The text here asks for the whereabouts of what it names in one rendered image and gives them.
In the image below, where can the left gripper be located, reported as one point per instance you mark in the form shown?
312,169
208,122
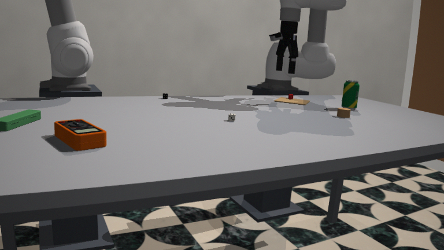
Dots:
289,28

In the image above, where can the white die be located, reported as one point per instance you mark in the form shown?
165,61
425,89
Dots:
231,117

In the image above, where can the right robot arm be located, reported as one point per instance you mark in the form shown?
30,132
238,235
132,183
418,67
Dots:
70,49

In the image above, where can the tan cylinder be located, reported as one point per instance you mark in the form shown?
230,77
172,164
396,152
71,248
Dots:
343,112

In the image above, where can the tan square mat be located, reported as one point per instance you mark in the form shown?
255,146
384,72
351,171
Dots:
292,101

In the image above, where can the green soda can with yellow stripes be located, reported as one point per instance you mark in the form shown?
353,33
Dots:
350,94

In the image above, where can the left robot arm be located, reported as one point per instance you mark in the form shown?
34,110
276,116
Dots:
314,61

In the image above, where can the orange digital multimeter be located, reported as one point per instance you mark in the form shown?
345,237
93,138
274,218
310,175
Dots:
80,134

